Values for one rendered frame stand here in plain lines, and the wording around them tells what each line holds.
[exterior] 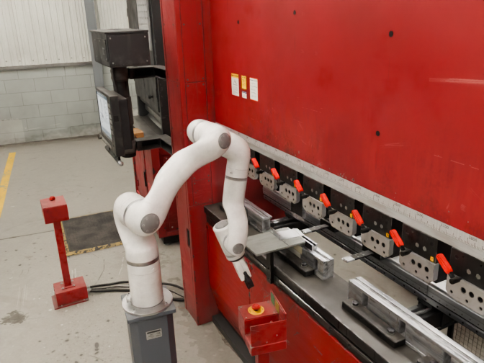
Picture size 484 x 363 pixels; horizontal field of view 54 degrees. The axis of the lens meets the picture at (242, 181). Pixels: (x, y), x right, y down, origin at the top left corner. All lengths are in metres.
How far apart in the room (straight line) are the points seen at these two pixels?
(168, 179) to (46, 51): 7.16
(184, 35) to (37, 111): 6.29
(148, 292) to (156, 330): 0.16
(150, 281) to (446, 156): 1.08
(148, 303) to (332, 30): 1.22
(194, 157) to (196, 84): 1.18
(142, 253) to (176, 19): 1.47
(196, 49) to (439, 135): 1.67
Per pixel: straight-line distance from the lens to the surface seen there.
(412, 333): 1.89
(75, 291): 3.87
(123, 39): 2.87
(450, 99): 1.51
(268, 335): 2.11
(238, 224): 1.87
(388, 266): 2.26
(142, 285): 1.81
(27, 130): 8.96
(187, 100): 2.85
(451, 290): 1.66
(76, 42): 8.77
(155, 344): 1.93
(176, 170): 1.72
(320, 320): 2.12
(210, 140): 1.70
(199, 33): 2.85
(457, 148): 1.51
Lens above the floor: 2.03
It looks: 20 degrees down
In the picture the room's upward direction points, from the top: 2 degrees counter-clockwise
